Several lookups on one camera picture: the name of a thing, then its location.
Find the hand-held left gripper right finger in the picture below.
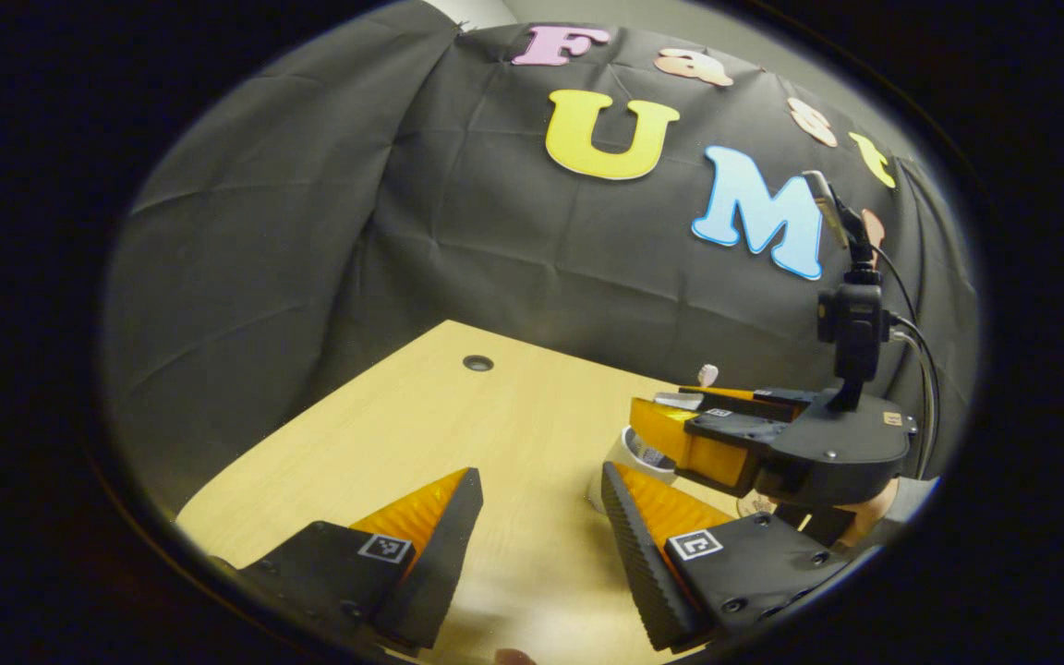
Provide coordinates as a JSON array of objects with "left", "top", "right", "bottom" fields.
[{"left": 600, "top": 462, "right": 853, "bottom": 653}]

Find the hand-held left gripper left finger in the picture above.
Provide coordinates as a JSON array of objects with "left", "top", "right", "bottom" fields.
[{"left": 235, "top": 466, "right": 485, "bottom": 651}]

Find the white cup with wooden handle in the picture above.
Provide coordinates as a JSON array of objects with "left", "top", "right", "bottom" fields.
[{"left": 586, "top": 425, "right": 681, "bottom": 514}]

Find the light wooden desktop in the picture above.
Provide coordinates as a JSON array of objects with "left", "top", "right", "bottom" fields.
[{"left": 175, "top": 320, "right": 865, "bottom": 665}]

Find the black backdrop cloth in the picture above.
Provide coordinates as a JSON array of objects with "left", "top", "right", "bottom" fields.
[{"left": 105, "top": 0, "right": 981, "bottom": 518}]

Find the black cable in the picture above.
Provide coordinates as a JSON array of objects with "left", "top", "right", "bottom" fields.
[{"left": 869, "top": 242, "right": 947, "bottom": 481}]

